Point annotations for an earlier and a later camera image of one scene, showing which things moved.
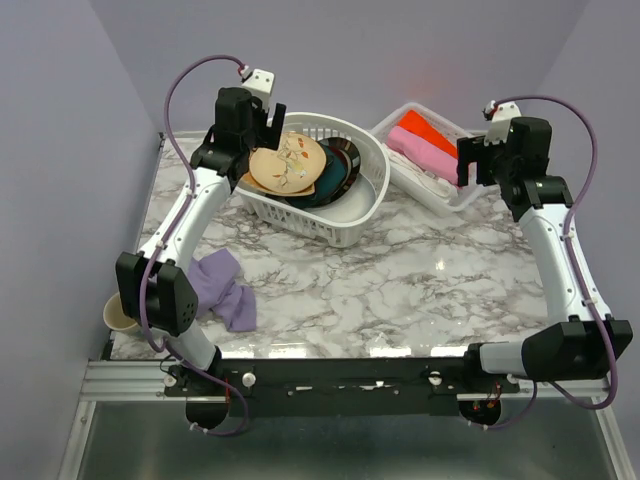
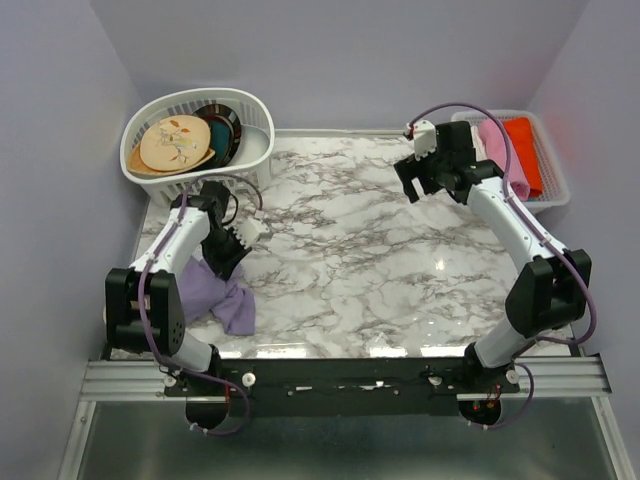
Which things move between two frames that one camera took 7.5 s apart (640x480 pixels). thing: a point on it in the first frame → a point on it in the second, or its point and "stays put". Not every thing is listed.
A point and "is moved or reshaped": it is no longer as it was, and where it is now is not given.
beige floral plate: x=291 y=169 → x=174 y=142
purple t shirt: x=214 y=282 stays put
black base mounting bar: x=366 y=387 stays put
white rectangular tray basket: x=422 y=148 is moved or reshaped
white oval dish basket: x=338 y=223 → x=252 y=159
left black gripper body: x=262 y=135 → x=223 y=248
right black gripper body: x=492 y=164 → x=429 y=170
